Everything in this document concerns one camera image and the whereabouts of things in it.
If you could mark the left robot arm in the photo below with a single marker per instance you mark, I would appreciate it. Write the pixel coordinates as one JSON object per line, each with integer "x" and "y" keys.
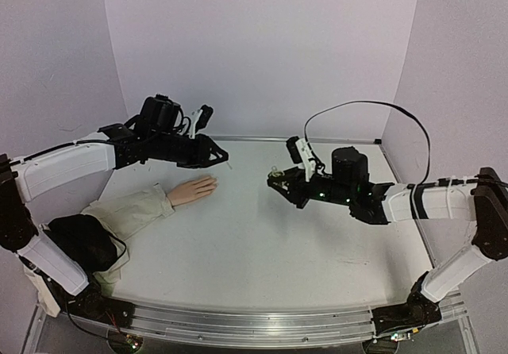
{"x": 159, "y": 132}

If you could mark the white nail polish bottle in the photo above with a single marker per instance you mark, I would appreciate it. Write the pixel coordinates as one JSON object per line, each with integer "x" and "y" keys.
{"x": 275, "y": 173}

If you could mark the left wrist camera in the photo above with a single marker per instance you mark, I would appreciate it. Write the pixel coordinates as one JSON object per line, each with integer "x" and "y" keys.
{"x": 199, "y": 120}

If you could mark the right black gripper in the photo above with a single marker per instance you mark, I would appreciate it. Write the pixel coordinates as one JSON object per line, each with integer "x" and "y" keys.
{"x": 296, "y": 185}

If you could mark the mannequin hand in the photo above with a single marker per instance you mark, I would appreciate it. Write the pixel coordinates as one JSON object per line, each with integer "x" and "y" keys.
{"x": 192, "y": 191}

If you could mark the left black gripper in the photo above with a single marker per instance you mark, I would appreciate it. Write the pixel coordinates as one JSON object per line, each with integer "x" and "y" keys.
{"x": 202, "y": 157}

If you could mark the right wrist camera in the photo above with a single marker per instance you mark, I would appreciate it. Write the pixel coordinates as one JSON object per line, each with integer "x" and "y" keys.
{"x": 302, "y": 155}

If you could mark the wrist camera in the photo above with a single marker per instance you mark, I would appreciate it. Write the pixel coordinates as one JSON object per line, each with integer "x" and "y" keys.
{"x": 302, "y": 155}
{"x": 199, "y": 120}

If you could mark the beige sleeve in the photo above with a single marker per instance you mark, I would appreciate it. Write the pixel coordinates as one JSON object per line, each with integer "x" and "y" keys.
{"x": 124, "y": 217}

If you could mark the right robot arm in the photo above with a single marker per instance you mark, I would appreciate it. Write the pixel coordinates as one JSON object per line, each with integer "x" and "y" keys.
{"x": 481, "y": 199}

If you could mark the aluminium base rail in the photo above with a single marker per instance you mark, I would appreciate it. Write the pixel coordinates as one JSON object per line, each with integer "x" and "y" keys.
{"x": 261, "y": 329}

